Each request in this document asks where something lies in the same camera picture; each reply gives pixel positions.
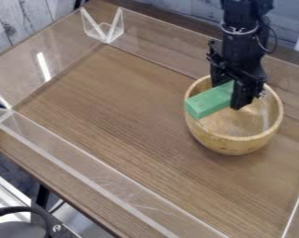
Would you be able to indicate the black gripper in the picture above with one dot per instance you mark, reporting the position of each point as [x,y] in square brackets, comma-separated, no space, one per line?
[234,57]

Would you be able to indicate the green rectangular block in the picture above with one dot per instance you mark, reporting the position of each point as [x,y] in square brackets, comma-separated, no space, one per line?
[209,101]

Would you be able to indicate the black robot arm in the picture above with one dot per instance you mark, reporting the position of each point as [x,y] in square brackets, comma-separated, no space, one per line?
[244,13]

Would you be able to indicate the light wooden bowl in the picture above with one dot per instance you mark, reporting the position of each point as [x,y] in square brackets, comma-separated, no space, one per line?
[238,132]

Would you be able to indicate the black table leg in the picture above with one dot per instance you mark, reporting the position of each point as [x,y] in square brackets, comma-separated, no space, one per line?
[42,196]

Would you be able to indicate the clear acrylic corner bracket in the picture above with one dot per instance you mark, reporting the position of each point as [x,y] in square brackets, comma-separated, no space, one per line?
[104,32]

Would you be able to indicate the clear acrylic tray wall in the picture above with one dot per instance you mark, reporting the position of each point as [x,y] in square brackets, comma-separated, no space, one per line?
[108,196]

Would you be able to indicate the grey metal bracket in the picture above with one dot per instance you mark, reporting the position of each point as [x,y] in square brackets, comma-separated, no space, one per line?
[54,228]

